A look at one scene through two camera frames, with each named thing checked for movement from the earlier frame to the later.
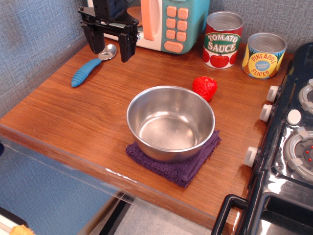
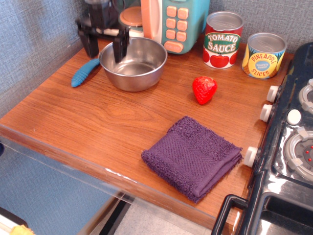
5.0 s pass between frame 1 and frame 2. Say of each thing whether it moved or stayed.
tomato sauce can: stayed
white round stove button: stayed
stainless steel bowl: moved
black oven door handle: stayed
